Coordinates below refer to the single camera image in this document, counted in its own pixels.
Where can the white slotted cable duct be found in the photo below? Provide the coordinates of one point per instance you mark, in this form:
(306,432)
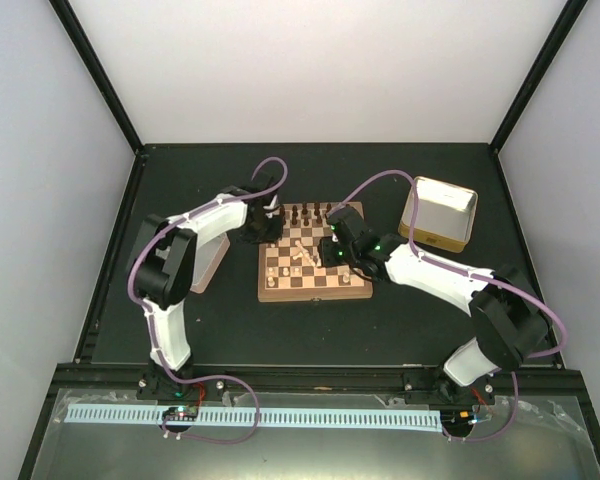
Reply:
(318,418)

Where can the gold metal tin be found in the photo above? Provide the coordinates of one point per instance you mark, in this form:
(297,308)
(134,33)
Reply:
(445,214)

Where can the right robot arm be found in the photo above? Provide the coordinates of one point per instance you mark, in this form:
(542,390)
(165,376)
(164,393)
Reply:
(508,322)

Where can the row of dark chess pieces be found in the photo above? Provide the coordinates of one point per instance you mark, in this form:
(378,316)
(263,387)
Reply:
(307,214)

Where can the small circuit board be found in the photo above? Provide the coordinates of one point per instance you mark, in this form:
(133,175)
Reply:
(180,413)

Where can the pile of white chess pieces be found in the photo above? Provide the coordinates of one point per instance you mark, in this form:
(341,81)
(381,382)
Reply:
(298,274)

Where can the white queen chess piece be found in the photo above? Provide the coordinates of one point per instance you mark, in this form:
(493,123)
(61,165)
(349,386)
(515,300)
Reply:
(303,253)

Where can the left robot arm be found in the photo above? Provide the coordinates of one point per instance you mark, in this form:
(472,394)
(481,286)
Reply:
(171,254)

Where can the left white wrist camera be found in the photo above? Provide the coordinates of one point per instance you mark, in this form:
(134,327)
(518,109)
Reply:
(272,207)

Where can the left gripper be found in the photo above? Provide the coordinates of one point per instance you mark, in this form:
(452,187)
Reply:
(276,234)

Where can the wooden chess board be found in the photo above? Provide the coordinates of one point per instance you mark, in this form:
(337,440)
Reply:
(309,236)

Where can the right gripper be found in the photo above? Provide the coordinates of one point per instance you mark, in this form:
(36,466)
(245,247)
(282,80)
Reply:
(327,256)

